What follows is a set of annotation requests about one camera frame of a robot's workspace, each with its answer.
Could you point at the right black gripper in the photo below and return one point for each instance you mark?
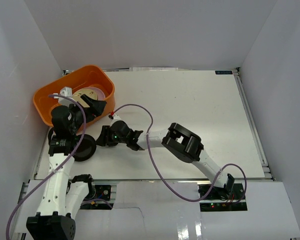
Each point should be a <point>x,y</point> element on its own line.
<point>106,131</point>

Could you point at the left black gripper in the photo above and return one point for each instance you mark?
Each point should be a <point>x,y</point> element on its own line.
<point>88,108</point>

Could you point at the pink plastic plate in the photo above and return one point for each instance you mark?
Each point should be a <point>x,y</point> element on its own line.
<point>97,93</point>

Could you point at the beige small plate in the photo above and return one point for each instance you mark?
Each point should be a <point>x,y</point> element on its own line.
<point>84,91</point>

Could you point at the black plate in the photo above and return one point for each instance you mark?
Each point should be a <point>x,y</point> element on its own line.
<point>86,149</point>

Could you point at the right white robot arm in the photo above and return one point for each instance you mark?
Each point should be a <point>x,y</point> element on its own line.
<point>178,140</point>

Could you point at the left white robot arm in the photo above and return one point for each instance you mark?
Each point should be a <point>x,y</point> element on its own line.
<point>62,197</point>

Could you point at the orange plastic bin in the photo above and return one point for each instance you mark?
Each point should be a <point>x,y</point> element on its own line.
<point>86,76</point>

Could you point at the white paper sheets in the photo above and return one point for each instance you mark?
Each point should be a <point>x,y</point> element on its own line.
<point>151,69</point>

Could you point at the blue label sticker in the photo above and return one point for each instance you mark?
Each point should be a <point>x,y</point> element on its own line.
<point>223,72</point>

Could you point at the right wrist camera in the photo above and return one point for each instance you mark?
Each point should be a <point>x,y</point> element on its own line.
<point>114,118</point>

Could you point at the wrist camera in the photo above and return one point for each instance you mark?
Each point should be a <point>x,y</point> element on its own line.
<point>114,118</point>
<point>64,96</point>

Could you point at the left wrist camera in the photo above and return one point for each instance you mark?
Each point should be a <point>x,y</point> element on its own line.
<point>64,96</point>

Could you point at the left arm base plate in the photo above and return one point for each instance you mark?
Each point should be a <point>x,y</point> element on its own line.
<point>101,197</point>

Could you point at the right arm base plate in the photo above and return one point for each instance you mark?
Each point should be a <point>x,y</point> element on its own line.
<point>215,203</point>

